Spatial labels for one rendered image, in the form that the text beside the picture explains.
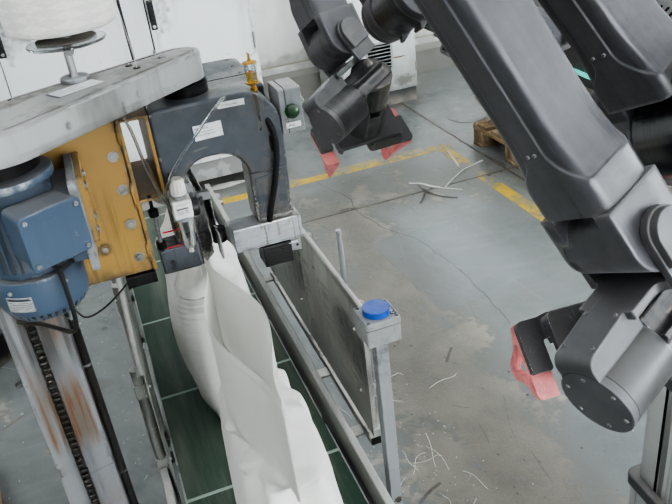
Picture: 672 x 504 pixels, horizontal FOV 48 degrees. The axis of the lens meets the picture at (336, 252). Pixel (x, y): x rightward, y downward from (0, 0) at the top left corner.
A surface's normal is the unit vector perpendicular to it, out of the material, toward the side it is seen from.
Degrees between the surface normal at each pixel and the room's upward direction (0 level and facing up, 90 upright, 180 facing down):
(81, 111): 90
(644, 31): 59
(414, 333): 0
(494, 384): 0
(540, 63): 66
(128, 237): 90
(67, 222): 90
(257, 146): 90
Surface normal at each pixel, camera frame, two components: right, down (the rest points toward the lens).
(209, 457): -0.11, -0.87
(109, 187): 0.34, 0.43
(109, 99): 0.85, 0.17
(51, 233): 0.70, 0.28
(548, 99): 0.40, 0.00
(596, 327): -0.64, -0.71
